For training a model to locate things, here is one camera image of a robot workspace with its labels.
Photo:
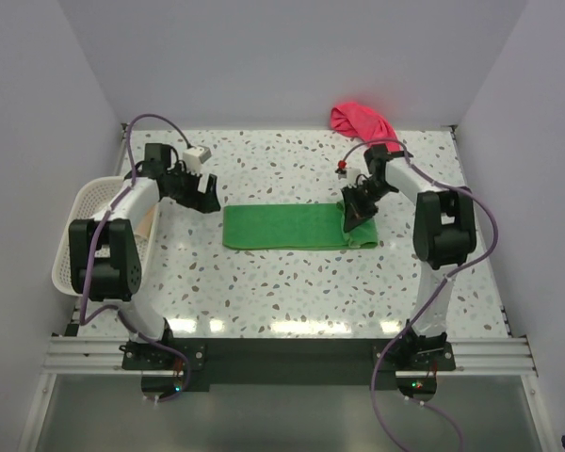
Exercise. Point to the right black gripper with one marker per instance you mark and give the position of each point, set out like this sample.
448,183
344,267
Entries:
355,213

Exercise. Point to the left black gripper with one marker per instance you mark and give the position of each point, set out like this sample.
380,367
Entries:
205,202

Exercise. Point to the green towel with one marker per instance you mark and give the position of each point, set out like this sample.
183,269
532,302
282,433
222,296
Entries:
310,226

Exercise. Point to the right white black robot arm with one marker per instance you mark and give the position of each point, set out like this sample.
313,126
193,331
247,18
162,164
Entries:
443,234

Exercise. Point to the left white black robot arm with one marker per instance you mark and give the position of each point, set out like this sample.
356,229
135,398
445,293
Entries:
141,320

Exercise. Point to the rolled orange white towel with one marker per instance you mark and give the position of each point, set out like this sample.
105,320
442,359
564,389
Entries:
145,226

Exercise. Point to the pink towel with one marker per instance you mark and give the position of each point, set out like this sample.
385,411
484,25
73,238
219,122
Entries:
354,120

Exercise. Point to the white plastic basket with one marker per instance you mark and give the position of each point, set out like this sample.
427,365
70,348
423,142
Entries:
102,224

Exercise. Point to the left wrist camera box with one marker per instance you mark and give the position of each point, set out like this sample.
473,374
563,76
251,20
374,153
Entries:
195,157

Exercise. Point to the aluminium frame rail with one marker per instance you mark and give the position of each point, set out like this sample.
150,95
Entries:
473,357

